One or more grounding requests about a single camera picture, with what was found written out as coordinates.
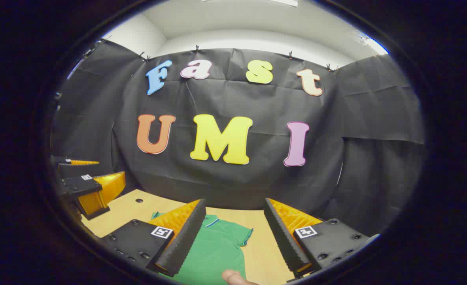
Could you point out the black backdrop cloth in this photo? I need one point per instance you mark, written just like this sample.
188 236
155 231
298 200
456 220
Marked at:
257 186

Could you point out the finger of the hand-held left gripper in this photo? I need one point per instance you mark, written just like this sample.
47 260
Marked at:
99 190
83 162

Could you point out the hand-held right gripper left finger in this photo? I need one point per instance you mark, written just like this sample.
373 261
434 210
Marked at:
186 241

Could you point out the green T-shirt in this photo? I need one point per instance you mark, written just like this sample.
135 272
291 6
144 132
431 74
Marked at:
217 253

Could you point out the white ceiling light panel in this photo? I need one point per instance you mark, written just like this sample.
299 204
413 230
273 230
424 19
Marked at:
284 2

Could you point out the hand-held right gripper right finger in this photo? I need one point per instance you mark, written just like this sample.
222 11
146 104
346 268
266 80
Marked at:
282 237

